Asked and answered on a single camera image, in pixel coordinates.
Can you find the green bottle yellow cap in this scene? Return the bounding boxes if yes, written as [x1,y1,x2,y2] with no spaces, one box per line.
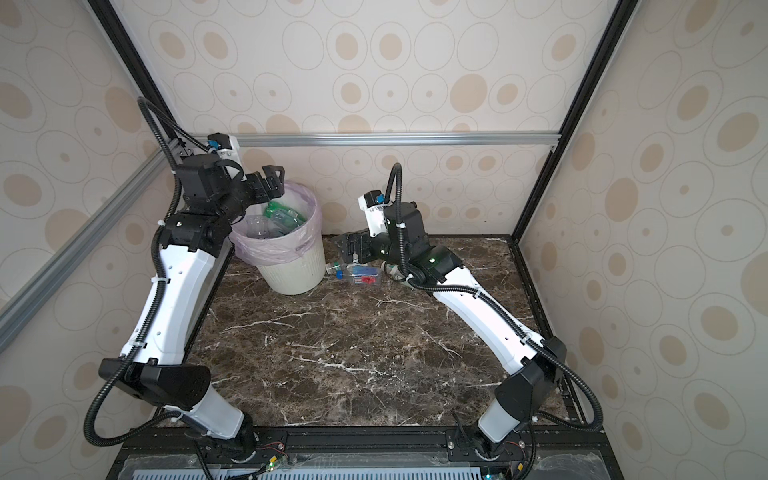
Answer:
[264,201,306,235]

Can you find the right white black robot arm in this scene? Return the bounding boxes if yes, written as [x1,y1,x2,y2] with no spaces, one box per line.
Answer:
[335,191,566,444]

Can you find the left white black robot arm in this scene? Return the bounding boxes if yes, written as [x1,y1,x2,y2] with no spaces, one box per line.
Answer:
[83,153,285,447]

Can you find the pink bin liner bag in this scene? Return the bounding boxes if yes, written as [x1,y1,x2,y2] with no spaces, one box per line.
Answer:
[229,181,323,266]

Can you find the Fiji bottle blue cap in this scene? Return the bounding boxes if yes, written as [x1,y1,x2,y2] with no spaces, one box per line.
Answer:
[335,264,382,285]

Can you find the clear bottle green band cap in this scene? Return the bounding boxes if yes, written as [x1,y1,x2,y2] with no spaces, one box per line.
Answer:
[325,262,345,279]

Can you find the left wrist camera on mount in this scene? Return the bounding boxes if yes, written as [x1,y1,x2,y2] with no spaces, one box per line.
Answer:
[207,133,243,167]

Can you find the black frame post left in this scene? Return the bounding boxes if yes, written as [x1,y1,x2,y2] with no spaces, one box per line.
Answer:
[85,0,173,119]

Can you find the black frame post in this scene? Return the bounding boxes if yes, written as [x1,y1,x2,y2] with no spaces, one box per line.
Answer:
[85,0,173,119]
[511,0,639,245]

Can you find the horizontal aluminium rail back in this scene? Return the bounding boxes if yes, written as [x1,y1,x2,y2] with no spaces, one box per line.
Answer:
[234,131,561,148]

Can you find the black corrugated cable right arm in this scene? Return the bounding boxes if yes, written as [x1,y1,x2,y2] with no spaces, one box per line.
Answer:
[385,161,605,433]

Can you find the aluminium rail left wall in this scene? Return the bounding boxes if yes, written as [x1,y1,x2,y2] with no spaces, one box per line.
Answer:
[1,151,168,350]

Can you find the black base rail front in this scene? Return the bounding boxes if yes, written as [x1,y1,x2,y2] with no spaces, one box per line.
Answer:
[107,426,623,479]

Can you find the black frame post right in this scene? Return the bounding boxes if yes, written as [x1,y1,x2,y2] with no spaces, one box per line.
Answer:
[511,0,639,245]

